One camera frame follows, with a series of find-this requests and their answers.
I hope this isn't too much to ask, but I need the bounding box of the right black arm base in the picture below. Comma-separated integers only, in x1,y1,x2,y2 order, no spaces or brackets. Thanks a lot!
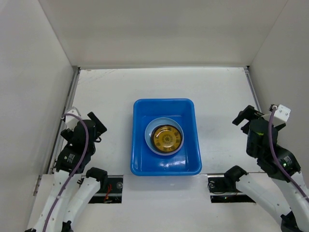
207,174,255,203

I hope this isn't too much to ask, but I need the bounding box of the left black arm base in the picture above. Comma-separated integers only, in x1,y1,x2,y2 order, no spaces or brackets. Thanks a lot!
89,175,123,204

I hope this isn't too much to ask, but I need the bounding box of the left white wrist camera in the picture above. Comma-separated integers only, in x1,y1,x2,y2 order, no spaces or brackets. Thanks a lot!
61,107,82,131

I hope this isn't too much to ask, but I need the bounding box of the blue plastic bin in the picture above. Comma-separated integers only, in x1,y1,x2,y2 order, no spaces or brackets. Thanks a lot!
130,98,202,176

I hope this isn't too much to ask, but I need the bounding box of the light blue plastic plate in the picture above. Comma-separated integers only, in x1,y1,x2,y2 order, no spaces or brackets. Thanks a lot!
144,117,184,156

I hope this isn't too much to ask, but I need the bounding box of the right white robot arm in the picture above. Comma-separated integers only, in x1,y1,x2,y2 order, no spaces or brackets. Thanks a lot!
224,104,309,232

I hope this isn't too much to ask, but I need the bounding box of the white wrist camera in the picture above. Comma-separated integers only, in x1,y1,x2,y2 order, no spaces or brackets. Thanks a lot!
61,107,82,131
262,104,291,126

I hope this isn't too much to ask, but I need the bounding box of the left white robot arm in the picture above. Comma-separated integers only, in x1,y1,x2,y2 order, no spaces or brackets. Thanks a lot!
28,107,109,232

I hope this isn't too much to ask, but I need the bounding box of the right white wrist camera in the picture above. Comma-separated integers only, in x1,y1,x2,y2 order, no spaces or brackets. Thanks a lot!
262,104,291,126

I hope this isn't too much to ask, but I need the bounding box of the yellow patterned plate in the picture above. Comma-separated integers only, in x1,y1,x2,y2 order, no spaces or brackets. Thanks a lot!
150,125,183,155

